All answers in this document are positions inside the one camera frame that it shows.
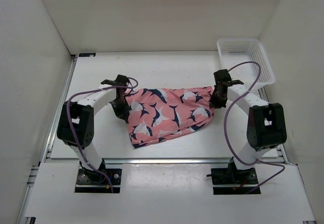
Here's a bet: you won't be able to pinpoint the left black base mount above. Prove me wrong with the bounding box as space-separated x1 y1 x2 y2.
74 166 122 194

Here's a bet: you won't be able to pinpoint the aluminium frame rail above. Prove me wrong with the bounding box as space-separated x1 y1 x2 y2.
44 156 285 164

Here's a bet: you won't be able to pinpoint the white plastic basket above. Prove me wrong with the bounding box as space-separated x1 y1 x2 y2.
217 38 275 90

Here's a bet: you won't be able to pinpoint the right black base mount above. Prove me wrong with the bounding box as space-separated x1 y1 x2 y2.
206 159 261 195

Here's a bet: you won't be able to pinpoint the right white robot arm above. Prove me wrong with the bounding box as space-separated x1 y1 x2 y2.
210 69 287 183

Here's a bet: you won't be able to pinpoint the pink shark print shorts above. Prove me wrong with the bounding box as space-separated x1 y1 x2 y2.
126 86 215 148

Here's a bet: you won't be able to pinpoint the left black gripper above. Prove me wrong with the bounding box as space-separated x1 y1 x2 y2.
109 96 132 120

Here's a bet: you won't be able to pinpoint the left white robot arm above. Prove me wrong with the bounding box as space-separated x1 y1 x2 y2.
57 74 138 186

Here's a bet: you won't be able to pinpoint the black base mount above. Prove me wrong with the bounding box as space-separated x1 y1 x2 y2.
74 166 122 194
206 159 261 195

